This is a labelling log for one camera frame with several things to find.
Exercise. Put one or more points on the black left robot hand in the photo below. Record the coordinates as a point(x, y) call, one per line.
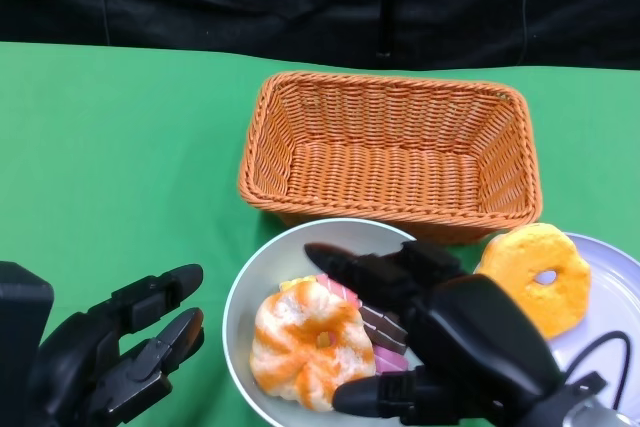
point(90, 362)

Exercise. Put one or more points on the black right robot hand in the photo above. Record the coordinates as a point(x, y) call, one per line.
point(475, 342)

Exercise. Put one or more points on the magenta pink cake slice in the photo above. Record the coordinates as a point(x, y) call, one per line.
point(395, 359)

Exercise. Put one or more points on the orange striped doughnut bread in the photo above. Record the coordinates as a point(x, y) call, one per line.
point(515, 267)
point(295, 352)

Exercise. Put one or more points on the chocolate layer cake slice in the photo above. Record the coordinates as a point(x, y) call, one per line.
point(385, 327)

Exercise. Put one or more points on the salmon pink cake slice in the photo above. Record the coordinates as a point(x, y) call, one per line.
point(340, 289)

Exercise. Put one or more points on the pale green bowl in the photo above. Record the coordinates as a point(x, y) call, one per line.
point(270, 262)

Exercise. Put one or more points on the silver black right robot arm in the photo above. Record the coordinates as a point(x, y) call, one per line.
point(590, 414)

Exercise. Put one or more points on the lavender round plate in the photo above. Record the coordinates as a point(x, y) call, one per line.
point(610, 287)

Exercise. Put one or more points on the orange wicker basket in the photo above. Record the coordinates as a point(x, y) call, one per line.
point(380, 167)

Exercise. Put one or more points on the green tablecloth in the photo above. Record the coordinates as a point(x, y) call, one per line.
point(125, 147)

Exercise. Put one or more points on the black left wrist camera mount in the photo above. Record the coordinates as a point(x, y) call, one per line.
point(22, 337)

